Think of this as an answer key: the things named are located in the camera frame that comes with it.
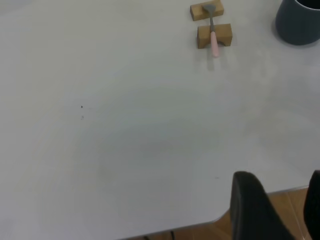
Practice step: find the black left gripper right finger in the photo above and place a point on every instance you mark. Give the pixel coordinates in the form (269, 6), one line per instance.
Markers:
(313, 207)

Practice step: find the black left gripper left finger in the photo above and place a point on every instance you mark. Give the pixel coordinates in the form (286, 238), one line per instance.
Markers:
(252, 212)

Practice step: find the dark grey ceramic mug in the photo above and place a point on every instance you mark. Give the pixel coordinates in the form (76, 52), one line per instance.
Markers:
(295, 25)

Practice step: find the arched wooden block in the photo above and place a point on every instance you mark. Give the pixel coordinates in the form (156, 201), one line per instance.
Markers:
(203, 36)

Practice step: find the flat rectangular wooden block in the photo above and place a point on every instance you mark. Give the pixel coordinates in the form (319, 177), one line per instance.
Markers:
(198, 11)

